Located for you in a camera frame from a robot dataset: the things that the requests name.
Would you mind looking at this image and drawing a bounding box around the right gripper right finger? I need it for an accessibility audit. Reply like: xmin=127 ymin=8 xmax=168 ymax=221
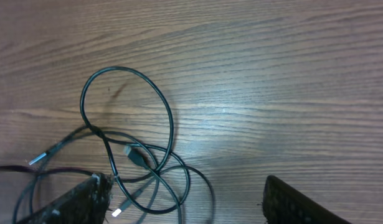
xmin=262 ymin=175 xmax=350 ymax=224

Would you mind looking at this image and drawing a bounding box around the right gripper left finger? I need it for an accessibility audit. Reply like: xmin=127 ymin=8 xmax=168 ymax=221
xmin=18 ymin=173 xmax=113 ymax=224

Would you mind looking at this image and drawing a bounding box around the thin black USB cable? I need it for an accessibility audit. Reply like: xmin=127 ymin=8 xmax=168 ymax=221
xmin=78 ymin=65 xmax=217 ymax=224

